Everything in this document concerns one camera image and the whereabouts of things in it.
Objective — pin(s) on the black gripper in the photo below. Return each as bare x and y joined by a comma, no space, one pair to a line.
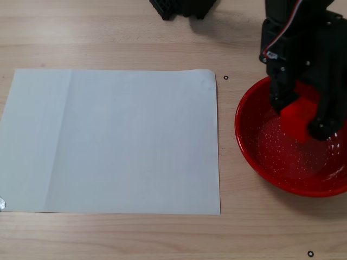
314,73

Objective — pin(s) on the red cube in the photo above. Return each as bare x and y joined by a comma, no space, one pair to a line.
296,119

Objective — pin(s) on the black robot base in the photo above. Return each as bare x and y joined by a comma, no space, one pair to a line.
168,8

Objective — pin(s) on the red speckled bowl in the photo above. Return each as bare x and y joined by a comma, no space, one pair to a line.
271,162

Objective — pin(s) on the white paper sheet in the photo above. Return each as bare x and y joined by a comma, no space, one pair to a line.
122,130

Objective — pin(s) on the grey tape piece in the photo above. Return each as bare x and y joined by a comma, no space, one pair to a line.
2,203

